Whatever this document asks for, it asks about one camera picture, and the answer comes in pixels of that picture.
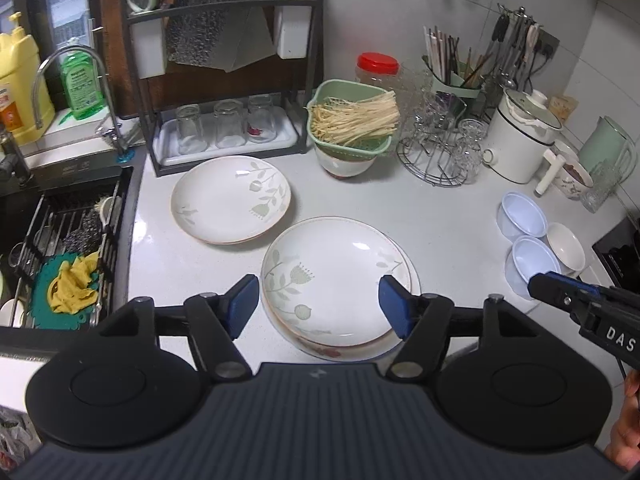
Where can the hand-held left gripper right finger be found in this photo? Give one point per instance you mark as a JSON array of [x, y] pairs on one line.
[[395, 310]]

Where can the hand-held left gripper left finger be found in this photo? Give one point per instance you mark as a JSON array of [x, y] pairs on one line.
[[245, 305]]

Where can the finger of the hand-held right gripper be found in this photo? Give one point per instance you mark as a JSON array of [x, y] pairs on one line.
[[555, 294], [580, 281]]

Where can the small white bowl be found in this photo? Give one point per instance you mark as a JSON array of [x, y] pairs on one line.
[[567, 250]]

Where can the pale blue plastic bowl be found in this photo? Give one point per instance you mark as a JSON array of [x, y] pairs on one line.
[[522, 212], [532, 262]]

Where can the white leaf print plate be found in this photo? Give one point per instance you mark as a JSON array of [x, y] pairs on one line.
[[230, 200], [340, 270]]

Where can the person's right hand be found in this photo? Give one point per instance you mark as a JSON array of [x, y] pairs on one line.
[[625, 425]]

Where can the black induction cooker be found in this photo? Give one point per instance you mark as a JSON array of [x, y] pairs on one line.
[[617, 247]]

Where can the red flower print plate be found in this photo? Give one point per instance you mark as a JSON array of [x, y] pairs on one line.
[[330, 353]]

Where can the textured glass tumbler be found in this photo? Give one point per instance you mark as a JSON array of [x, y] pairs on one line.
[[597, 190]]

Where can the floral bowl with brown food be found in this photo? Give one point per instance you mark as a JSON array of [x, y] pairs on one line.
[[575, 182]]

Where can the plain white bowl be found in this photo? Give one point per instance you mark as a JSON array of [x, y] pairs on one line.
[[567, 149]]

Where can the pale green kettle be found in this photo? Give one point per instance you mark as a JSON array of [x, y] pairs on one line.
[[602, 142]]

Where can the white electric pot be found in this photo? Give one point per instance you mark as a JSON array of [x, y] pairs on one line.
[[515, 150]]

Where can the white red-trim bowl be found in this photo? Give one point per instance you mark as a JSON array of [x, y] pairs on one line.
[[345, 167]]

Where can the white drain tray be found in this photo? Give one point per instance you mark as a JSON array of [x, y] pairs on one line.
[[225, 153]]

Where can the green colander basket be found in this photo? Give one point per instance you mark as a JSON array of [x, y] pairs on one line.
[[350, 148]]

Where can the white round scrubber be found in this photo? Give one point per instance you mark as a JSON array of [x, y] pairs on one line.
[[107, 208]]

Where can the yellow dish cloth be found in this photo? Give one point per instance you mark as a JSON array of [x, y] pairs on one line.
[[75, 285]]

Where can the brown paper packet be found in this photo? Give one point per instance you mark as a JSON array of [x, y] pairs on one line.
[[562, 107]]

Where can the steel wool scourer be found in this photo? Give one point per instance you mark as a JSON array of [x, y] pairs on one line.
[[80, 235]]

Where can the clear drinking glass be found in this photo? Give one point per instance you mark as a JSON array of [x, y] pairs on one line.
[[191, 127], [229, 122], [261, 117]]

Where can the pale dried noodle strips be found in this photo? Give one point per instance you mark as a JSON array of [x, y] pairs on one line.
[[350, 117]]

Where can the green silicone mat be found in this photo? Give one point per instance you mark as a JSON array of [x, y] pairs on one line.
[[42, 280]]

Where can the black sink drain basket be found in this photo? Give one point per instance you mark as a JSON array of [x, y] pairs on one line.
[[55, 220]]

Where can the green white chopstick holder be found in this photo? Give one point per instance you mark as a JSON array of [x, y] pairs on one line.
[[457, 94]]

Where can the red lid plastic jar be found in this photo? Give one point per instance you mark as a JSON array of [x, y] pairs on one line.
[[377, 62]]

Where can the hanging kitchen utensils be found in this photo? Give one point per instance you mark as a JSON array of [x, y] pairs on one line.
[[500, 30]]

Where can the bundle of chopsticks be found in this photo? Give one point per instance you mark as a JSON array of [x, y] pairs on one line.
[[440, 50]]

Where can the plastic bag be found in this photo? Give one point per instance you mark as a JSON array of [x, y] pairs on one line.
[[12, 435]]

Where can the white cutlery holder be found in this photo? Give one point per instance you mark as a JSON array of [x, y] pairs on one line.
[[290, 35], [147, 52]]

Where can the green dish soap bottle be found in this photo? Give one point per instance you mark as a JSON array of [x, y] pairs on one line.
[[80, 90]]

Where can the wooden cutting board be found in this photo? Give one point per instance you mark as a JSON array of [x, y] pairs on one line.
[[115, 60]]

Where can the steel faucet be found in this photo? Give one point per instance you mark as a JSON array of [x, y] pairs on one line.
[[70, 49]]

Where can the yellow detergent bottle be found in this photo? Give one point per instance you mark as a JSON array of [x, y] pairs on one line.
[[22, 75]]

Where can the green white kitchen tool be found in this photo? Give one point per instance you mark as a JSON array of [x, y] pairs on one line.
[[142, 0]]

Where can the dark wall socket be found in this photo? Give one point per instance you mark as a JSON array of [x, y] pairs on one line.
[[550, 45]]

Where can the black dish rack frame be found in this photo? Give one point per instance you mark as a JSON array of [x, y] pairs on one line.
[[145, 16]]

